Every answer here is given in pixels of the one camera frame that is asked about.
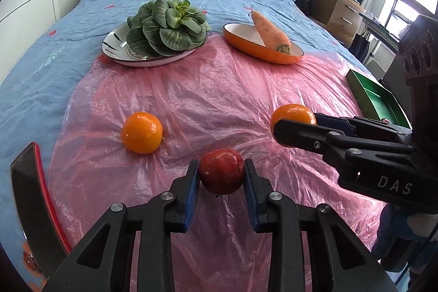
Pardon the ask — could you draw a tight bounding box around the blue printed blanket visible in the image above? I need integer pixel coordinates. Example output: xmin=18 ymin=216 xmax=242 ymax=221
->
xmin=0 ymin=0 xmax=438 ymax=292

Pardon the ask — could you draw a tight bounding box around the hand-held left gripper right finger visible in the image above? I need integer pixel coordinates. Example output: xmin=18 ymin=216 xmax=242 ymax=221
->
xmin=244 ymin=158 xmax=399 ymax=292

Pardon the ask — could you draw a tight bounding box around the small smooth orange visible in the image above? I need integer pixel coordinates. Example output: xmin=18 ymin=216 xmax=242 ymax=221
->
xmin=121 ymin=112 xmax=164 ymax=155

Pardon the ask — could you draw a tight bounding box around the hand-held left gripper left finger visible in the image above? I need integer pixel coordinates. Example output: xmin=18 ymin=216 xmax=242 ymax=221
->
xmin=50 ymin=158 xmax=201 ymax=292

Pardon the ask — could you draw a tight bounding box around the person's right hand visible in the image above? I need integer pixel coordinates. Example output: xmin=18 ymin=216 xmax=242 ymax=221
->
xmin=371 ymin=203 xmax=438 ymax=274

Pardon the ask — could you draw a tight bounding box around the grey desk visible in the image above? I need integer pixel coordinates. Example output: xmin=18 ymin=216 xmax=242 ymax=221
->
xmin=359 ymin=11 xmax=404 ymax=53

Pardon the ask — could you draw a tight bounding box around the wooden drawer cabinet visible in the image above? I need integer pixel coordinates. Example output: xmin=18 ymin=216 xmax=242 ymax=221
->
xmin=313 ymin=0 xmax=367 ymax=46

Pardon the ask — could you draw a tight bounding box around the pink plastic sheet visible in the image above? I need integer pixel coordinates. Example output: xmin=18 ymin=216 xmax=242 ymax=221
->
xmin=48 ymin=34 xmax=408 ymax=292

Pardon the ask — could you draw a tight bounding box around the orange oval dish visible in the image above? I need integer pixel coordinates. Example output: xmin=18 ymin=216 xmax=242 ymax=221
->
xmin=222 ymin=23 xmax=304 ymax=65

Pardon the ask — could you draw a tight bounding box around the phone with red case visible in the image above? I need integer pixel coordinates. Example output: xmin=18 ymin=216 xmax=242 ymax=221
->
xmin=10 ymin=142 xmax=73 ymax=279

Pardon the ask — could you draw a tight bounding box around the large smooth orange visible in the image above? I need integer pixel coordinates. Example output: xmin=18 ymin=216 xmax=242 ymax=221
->
xmin=270 ymin=104 xmax=317 ymax=142

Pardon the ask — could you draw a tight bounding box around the green tray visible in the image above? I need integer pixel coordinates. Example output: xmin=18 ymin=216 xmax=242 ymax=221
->
xmin=345 ymin=69 xmax=413 ymax=128

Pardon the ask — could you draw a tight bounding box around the red apple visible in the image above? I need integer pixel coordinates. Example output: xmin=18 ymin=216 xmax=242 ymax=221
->
xmin=198 ymin=148 xmax=246 ymax=195

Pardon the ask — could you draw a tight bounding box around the carrot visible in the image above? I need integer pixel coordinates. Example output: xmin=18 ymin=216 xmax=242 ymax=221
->
xmin=250 ymin=11 xmax=291 ymax=55

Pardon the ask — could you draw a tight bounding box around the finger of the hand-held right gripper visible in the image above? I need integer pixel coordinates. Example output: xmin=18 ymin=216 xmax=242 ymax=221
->
xmin=273 ymin=118 xmax=417 ymax=176
xmin=315 ymin=113 xmax=413 ymax=139

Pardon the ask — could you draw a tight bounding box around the bok choy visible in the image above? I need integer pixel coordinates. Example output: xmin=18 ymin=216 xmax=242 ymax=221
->
xmin=126 ymin=0 xmax=211 ymax=57

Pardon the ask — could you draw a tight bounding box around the white patterned plate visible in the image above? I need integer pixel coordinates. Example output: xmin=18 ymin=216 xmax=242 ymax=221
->
xmin=102 ymin=22 xmax=208 ymax=68

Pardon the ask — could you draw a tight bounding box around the black tote bag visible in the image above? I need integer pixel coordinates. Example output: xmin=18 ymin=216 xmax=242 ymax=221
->
xmin=348 ymin=33 xmax=372 ymax=63

